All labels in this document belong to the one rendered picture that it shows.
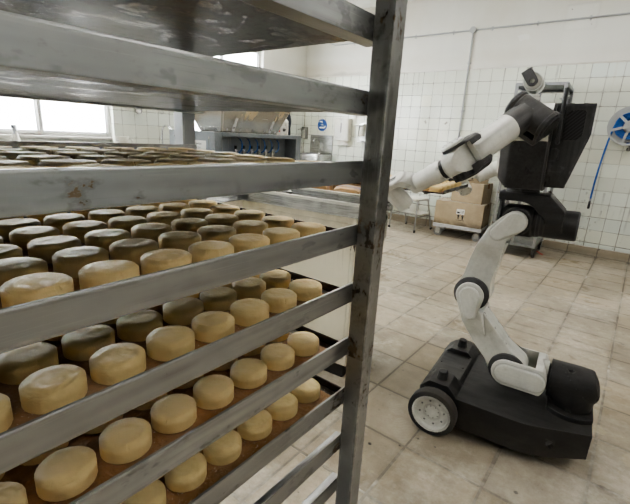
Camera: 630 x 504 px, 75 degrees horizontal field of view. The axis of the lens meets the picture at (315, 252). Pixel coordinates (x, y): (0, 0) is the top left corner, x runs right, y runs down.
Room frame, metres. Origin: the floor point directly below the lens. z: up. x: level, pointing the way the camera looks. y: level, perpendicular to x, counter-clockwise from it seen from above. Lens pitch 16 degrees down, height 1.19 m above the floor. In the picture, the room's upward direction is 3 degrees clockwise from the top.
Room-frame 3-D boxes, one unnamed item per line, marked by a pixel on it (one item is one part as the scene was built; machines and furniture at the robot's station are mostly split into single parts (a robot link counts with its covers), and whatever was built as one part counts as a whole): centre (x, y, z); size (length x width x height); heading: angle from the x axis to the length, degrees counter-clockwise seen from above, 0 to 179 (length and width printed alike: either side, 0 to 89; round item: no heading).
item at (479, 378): (1.57, -0.87, 0.19); 0.64 x 0.52 x 0.33; 58
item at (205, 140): (2.40, 0.45, 1.01); 0.72 x 0.33 x 0.34; 148
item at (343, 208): (2.34, 0.63, 0.87); 2.01 x 0.03 x 0.07; 58
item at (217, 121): (2.40, 0.45, 1.25); 0.56 x 0.29 x 0.14; 148
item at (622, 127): (4.52, -3.22, 1.10); 0.41 x 0.17 x 1.10; 52
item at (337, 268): (2.13, 0.02, 0.45); 0.70 x 0.34 x 0.90; 58
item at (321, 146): (6.89, 0.02, 0.93); 0.99 x 0.38 x 1.09; 52
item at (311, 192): (2.58, 0.47, 0.87); 2.01 x 0.03 x 0.07; 58
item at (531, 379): (1.55, -0.90, 0.28); 0.21 x 0.20 x 0.13; 58
